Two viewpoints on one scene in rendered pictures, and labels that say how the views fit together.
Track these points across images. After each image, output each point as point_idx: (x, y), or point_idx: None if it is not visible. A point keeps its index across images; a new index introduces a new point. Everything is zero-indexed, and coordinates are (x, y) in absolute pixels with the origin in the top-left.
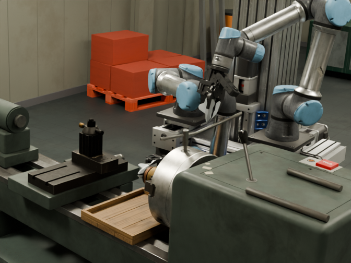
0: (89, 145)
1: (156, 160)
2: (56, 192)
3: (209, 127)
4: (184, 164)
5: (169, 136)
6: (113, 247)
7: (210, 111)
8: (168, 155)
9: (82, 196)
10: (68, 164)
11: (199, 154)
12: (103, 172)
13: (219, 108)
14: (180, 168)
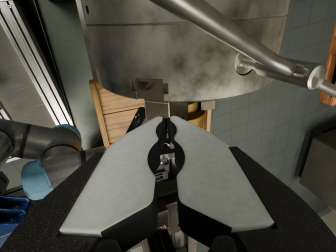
0: (170, 245)
1: (173, 151)
2: None
3: (244, 31)
4: (285, 7)
5: (334, 85)
6: None
7: (195, 136)
8: (267, 79)
9: (174, 180)
10: (173, 228)
11: (248, 2)
12: (160, 201)
13: (78, 169)
14: (288, 6)
